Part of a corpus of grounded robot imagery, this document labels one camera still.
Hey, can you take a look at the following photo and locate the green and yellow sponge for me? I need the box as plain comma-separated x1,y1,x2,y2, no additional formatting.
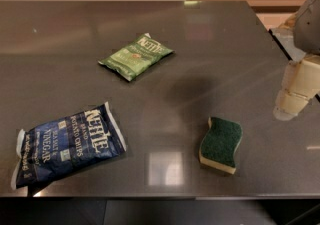
199,117,243,174

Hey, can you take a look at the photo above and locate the blue salt vinegar chip bag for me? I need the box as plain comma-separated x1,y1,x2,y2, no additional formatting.
11,103,126,189

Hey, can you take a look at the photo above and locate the green jalapeno chip bag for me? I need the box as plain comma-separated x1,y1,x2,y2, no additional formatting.
98,33,173,82

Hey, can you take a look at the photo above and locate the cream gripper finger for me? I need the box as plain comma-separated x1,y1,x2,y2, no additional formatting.
273,54,320,121
282,61,305,96

